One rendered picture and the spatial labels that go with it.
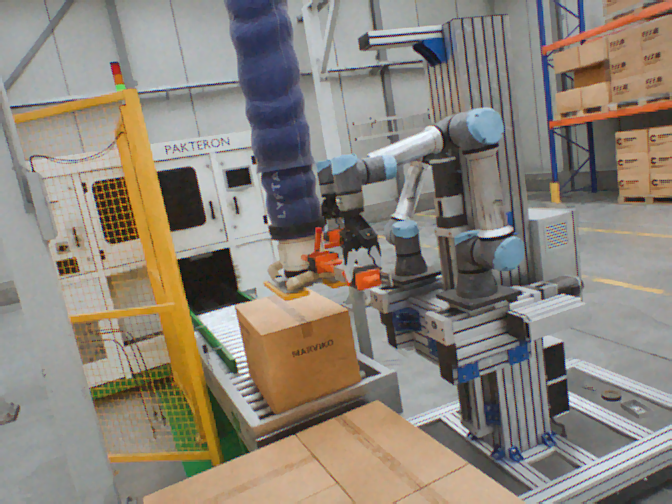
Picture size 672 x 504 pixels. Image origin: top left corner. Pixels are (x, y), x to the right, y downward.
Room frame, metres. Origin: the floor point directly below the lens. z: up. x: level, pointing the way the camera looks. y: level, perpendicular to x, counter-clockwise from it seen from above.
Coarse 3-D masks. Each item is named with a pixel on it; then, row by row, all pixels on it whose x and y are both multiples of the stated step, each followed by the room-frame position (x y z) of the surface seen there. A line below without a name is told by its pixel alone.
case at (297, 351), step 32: (256, 320) 2.19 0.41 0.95; (288, 320) 2.11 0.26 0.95; (320, 320) 2.06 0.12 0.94; (256, 352) 2.18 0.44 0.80; (288, 352) 2.01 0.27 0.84; (320, 352) 2.05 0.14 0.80; (352, 352) 2.11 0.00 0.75; (256, 384) 2.37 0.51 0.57; (288, 384) 2.00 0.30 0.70; (320, 384) 2.05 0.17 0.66; (352, 384) 2.10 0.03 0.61
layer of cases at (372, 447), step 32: (352, 416) 1.93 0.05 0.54; (384, 416) 1.89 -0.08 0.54; (288, 448) 1.77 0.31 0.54; (320, 448) 1.73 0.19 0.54; (352, 448) 1.70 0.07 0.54; (384, 448) 1.66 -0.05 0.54; (416, 448) 1.63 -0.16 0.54; (192, 480) 1.67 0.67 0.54; (224, 480) 1.64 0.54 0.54; (256, 480) 1.60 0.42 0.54; (288, 480) 1.57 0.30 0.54; (320, 480) 1.54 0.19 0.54; (352, 480) 1.51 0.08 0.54; (384, 480) 1.48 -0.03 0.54; (416, 480) 1.45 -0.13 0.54; (448, 480) 1.43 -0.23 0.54; (480, 480) 1.40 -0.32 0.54
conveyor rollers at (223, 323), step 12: (216, 312) 4.00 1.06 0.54; (228, 312) 3.95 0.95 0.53; (192, 324) 3.75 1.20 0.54; (204, 324) 3.69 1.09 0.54; (216, 324) 3.64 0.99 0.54; (228, 324) 3.59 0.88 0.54; (216, 336) 3.37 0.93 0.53; (228, 336) 3.31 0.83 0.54; (240, 336) 3.26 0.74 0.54; (228, 348) 3.04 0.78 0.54; (240, 348) 2.99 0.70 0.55; (216, 360) 2.85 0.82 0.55; (240, 360) 2.80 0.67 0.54; (228, 372) 2.67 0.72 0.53; (240, 372) 2.62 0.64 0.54; (360, 372) 2.33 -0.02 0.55; (240, 384) 2.44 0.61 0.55; (252, 384) 2.45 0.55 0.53; (252, 396) 2.28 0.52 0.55; (252, 408) 2.17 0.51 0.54; (264, 408) 2.13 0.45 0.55
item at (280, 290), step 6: (276, 276) 2.00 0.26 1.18; (264, 282) 2.07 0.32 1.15; (270, 282) 2.02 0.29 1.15; (270, 288) 1.97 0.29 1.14; (276, 288) 1.92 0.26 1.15; (282, 288) 1.88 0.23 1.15; (300, 288) 1.83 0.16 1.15; (276, 294) 1.88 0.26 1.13; (282, 294) 1.81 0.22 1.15; (288, 294) 1.79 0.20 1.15; (294, 294) 1.79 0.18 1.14; (300, 294) 1.79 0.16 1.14; (306, 294) 1.80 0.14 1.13; (288, 300) 1.78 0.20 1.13
